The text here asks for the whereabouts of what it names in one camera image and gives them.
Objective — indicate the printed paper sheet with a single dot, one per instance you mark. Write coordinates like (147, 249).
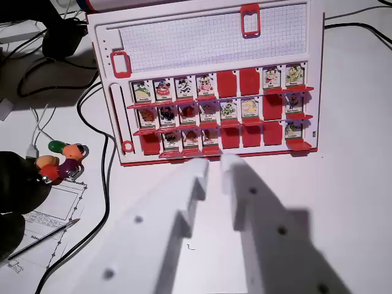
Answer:
(58, 202)

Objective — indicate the thin ballpoint pen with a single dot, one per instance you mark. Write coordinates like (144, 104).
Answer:
(43, 239)

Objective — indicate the colourful bead toy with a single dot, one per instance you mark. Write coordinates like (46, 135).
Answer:
(69, 163)

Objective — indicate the black headphones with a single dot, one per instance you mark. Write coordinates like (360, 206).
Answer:
(18, 183)

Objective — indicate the small white block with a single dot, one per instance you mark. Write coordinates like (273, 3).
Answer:
(4, 109)

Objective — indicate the red and white game board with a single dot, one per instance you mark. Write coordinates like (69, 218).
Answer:
(208, 39)

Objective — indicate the black power adapter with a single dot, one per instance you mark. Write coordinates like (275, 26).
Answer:
(62, 36)

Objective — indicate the flat white box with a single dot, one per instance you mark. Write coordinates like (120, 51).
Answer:
(23, 32)

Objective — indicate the red and blue container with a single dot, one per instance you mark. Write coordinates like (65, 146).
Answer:
(87, 4)

